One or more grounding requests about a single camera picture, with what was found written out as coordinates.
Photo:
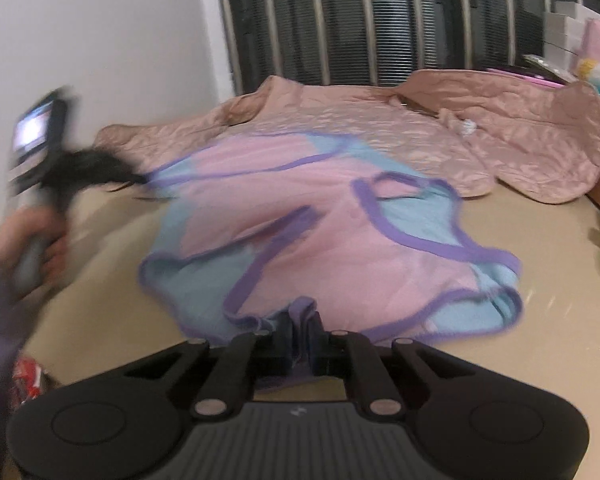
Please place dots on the person's left hand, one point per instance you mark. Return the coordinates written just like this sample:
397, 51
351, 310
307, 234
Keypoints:
10, 240

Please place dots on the metal window grille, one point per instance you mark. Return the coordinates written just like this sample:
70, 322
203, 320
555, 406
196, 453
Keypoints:
355, 20

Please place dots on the clear plastic packet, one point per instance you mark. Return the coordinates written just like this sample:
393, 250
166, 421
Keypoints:
545, 62

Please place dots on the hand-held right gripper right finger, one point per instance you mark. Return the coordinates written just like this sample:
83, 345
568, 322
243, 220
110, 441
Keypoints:
316, 350

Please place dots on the red snack packet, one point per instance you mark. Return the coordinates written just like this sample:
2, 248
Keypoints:
30, 380

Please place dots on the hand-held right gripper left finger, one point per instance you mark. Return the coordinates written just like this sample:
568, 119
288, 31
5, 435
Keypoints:
285, 350

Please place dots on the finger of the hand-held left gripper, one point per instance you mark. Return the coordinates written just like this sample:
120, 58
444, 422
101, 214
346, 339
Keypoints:
95, 170

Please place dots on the pink flat book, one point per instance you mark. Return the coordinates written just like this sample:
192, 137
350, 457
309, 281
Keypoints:
530, 77

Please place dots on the pink quilted jacket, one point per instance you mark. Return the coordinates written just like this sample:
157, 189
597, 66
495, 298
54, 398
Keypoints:
380, 125

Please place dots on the stack of white boxes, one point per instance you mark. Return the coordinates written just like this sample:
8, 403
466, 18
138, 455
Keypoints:
562, 30

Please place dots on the pink purple-trimmed top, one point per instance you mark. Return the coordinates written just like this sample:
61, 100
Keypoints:
330, 220

